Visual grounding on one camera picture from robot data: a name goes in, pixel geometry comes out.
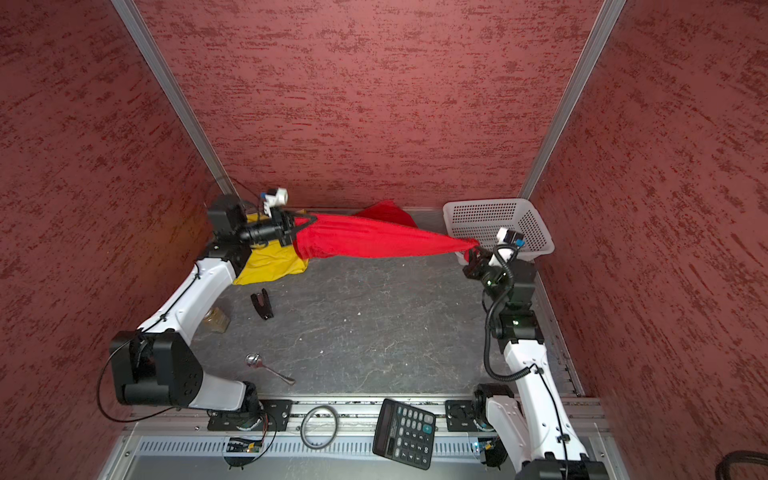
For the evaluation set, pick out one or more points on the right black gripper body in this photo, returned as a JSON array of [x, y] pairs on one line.
[[482, 270]]

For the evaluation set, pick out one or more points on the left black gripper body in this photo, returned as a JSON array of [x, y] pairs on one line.
[[276, 229]]

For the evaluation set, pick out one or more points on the yellow shorts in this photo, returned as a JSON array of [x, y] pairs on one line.
[[271, 262]]

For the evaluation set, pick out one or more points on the red shorts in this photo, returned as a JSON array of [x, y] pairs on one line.
[[382, 230]]

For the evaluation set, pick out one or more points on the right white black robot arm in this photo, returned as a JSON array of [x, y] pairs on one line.
[[521, 404]]

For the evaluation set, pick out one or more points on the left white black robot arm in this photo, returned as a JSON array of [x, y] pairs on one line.
[[154, 364]]

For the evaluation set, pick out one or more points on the white plastic basket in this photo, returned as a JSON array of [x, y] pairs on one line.
[[482, 220]]

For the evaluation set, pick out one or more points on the small brown glass jar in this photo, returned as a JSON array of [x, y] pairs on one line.
[[216, 321]]

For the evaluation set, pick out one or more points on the metal spoon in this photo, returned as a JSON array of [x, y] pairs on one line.
[[256, 361]]

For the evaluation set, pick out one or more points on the black calculator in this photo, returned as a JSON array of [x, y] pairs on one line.
[[405, 434]]

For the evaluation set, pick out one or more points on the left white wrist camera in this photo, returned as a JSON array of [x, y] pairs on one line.
[[277, 197]]

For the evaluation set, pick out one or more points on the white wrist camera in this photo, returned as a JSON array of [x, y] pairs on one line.
[[277, 197], [509, 240]]

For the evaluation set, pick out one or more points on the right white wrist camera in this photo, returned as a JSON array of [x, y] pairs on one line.
[[509, 240]]

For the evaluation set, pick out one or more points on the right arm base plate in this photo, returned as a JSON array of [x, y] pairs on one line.
[[461, 416]]

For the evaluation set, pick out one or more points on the right circuit board with wires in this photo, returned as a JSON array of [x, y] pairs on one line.
[[490, 451]]

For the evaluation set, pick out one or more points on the circuit board with wires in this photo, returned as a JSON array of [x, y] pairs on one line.
[[490, 451], [241, 452]]

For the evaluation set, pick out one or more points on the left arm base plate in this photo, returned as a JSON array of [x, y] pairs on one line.
[[273, 415]]

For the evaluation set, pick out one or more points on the left aluminium corner post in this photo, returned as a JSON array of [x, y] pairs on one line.
[[137, 28]]

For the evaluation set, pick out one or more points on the aluminium corner post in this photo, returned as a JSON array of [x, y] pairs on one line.
[[137, 28], [595, 43]]

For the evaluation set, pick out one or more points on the aluminium front frame rail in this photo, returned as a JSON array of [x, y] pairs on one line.
[[320, 427]]

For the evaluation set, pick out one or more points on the left circuit board with wires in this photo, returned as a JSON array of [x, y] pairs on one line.
[[241, 452]]

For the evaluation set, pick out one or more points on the right aluminium corner post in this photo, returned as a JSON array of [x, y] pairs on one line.
[[595, 43]]

